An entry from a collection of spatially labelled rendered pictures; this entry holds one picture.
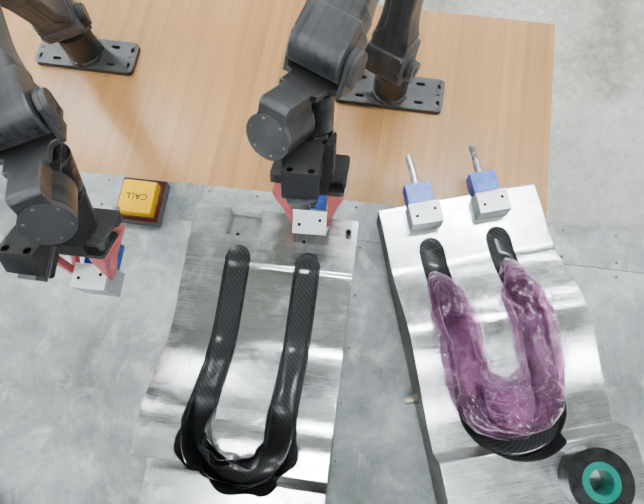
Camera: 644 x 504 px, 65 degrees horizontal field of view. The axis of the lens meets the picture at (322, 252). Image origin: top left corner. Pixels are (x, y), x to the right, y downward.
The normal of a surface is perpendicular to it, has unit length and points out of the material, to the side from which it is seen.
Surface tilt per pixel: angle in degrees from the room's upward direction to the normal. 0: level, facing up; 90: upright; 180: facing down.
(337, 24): 20
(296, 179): 57
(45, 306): 0
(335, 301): 3
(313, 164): 33
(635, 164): 0
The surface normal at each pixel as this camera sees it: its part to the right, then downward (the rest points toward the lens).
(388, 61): -0.53, 0.72
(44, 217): 0.32, 0.69
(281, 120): -0.48, 0.56
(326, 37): -0.22, 0.00
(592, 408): -0.04, -0.29
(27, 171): -0.18, -0.63
